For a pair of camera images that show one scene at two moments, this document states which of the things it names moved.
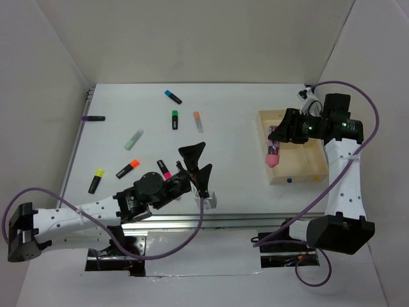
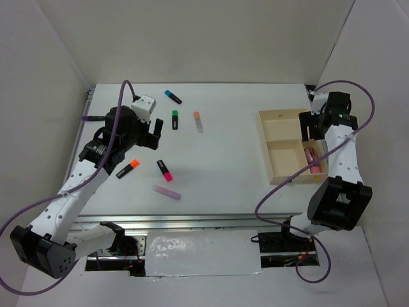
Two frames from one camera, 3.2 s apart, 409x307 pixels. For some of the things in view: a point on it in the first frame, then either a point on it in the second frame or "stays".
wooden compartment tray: x=303 y=162 stays
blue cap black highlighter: x=168 y=93 stays
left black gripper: x=190 y=154 to x=149 y=140
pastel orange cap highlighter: x=198 y=121 stays
